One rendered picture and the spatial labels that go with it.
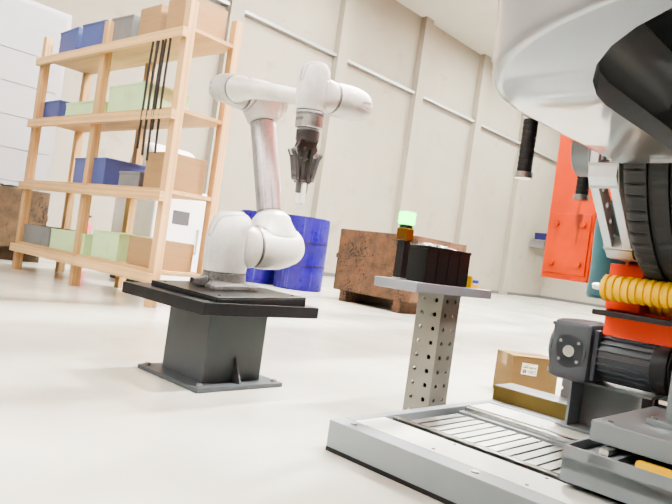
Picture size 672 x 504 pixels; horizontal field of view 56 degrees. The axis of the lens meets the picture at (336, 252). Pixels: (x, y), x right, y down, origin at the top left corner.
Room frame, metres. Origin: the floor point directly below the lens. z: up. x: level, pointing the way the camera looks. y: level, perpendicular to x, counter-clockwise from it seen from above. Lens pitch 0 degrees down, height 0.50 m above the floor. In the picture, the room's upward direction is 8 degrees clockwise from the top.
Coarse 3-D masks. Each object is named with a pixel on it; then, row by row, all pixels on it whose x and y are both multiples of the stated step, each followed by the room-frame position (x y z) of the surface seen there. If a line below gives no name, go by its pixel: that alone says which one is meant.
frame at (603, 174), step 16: (592, 160) 1.35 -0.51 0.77; (608, 160) 1.34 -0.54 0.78; (592, 176) 1.34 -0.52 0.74; (608, 176) 1.32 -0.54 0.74; (592, 192) 1.37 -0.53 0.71; (608, 192) 1.39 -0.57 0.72; (608, 208) 1.40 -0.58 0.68; (624, 208) 1.36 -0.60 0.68; (608, 224) 1.41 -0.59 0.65; (624, 224) 1.37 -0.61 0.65; (608, 240) 1.43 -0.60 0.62; (624, 240) 1.40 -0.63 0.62; (608, 256) 1.46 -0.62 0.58; (624, 256) 1.43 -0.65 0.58
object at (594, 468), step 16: (576, 448) 1.33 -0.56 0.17; (592, 448) 1.43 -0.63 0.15; (608, 448) 1.31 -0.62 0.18; (576, 464) 1.33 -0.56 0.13; (592, 464) 1.30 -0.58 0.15; (608, 464) 1.28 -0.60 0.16; (624, 464) 1.26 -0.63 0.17; (640, 464) 1.24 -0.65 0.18; (656, 464) 1.37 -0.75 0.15; (576, 480) 1.32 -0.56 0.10; (592, 480) 1.30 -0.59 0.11; (608, 480) 1.28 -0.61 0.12; (624, 480) 1.26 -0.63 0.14; (640, 480) 1.24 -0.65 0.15; (656, 480) 1.22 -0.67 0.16; (608, 496) 1.28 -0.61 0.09; (624, 496) 1.26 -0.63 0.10; (640, 496) 1.23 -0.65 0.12; (656, 496) 1.22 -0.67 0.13
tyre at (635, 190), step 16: (624, 176) 1.26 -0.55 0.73; (640, 176) 1.24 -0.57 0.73; (656, 176) 1.22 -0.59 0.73; (624, 192) 1.28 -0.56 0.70; (640, 192) 1.25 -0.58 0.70; (656, 192) 1.23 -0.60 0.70; (640, 208) 1.26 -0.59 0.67; (656, 208) 1.24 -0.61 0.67; (640, 224) 1.28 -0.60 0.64; (656, 224) 1.26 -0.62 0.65; (640, 240) 1.30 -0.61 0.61; (656, 240) 1.28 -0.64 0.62; (640, 256) 1.33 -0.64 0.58; (656, 256) 1.31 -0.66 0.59; (656, 272) 1.35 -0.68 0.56
